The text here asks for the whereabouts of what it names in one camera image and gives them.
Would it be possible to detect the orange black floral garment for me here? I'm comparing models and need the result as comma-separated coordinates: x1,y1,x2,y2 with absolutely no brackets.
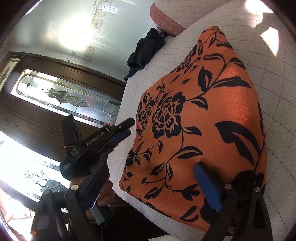
119,26,267,231

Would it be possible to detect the dark sleeve left forearm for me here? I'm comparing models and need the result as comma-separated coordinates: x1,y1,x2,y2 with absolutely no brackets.
86,205,168,240

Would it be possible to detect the black clothing pile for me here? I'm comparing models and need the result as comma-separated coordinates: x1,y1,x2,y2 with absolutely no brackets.
124,28,168,82

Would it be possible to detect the person's left hand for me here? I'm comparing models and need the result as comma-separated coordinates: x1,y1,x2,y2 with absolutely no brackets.
71,177,117,223

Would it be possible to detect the brown wooden glass door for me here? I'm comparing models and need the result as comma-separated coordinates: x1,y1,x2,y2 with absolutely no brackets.
1,51,125,208

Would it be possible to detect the pink quilted bolster headboard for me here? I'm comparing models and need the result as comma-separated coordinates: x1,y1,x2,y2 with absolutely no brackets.
149,0,230,37

